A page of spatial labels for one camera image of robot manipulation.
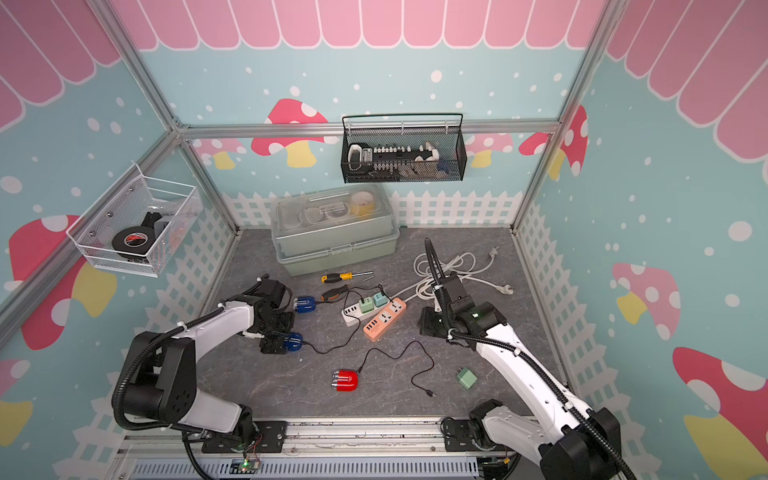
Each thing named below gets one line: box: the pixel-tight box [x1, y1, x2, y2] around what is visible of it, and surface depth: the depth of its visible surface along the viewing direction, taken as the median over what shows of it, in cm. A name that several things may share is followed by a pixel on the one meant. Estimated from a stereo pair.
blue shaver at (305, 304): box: [293, 296, 316, 314], surface depth 99 cm
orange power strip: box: [363, 297, 407, 343], surface depth 94 cm
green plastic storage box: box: [270, 184, 400, 277], surface depth 99 cm
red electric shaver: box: [331, 369, 359, 392], surface depth 83 cm
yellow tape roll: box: [351, 191, 375, 217], surface depth 105 cm
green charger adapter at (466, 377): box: [456, 366, 478, 390], surface depth 84 cm
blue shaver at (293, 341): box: [284, 332, 303, 352], surface depth 91 cm
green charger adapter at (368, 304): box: [359, 296, 374, 313], surface depth 93 cm
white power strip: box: [341, 302, 374, 327], surface depth 95 cm
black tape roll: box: [112, 226, 155, 255], surface depth 70 cm
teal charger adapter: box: [373, 292, 389, 308], surface depth 94 cm
